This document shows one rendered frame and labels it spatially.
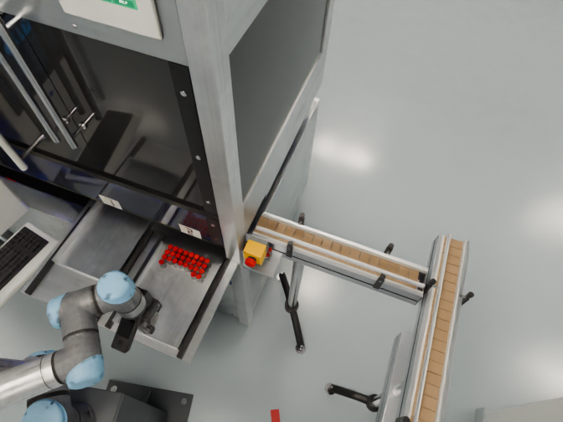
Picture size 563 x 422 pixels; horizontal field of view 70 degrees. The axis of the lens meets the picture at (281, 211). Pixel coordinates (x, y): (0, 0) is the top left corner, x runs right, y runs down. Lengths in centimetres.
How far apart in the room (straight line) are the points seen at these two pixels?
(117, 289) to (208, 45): 57
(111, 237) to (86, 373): 85
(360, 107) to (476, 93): 103
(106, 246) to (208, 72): 106
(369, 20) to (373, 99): 109
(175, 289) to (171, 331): 16
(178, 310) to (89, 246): 46
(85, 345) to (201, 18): 71
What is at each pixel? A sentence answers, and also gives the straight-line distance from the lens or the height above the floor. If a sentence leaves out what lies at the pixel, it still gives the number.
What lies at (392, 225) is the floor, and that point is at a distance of 281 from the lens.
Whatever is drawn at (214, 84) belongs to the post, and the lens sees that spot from 86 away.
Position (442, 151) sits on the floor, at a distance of 334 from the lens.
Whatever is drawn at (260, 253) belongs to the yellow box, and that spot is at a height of 103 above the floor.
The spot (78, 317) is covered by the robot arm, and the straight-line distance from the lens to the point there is 104.
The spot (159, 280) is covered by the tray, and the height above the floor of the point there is 88.
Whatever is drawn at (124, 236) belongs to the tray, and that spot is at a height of 88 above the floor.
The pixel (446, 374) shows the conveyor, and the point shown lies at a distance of 154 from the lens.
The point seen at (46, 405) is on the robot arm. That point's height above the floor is 102.
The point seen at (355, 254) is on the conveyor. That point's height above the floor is 93.
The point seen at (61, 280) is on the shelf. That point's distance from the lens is 175.
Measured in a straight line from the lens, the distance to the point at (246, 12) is 93.
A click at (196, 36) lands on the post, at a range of 81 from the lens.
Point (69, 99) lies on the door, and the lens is 125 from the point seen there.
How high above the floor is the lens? 234
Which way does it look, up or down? 59 degrees down
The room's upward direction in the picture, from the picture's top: 4 degrees clockwise
